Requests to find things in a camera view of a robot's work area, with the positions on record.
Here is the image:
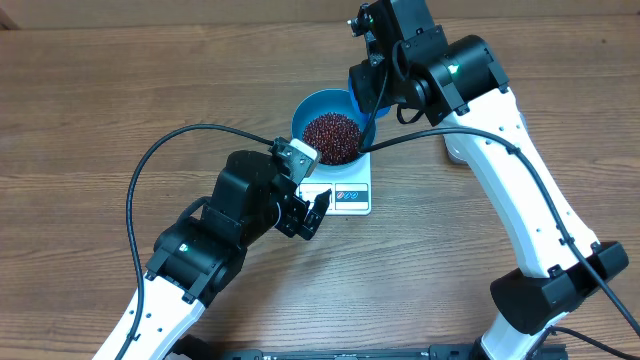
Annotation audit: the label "blue plastic scoop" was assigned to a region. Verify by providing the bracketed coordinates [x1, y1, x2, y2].
[348, 80, 391, 120]

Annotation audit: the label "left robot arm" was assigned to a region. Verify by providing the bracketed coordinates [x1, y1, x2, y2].
[95, 145, 330, 359]

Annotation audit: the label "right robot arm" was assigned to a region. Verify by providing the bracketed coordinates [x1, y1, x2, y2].
[349, 0, 629, 359]

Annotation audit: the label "white kitchen scale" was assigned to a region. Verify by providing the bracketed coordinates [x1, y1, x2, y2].
[297, 154, 372, 216]

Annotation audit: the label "teal metal bowl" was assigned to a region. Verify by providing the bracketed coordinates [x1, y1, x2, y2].
[291, 89, 368, 160]

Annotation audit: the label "red beans in bowl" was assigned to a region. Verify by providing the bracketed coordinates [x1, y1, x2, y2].
[303, 113, 361, 166]

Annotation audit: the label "clear plastic container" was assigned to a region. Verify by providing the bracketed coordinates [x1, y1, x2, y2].
[443, 136, 467, 165]

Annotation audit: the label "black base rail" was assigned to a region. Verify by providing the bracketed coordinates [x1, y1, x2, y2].
[169, 334, 570, 360]

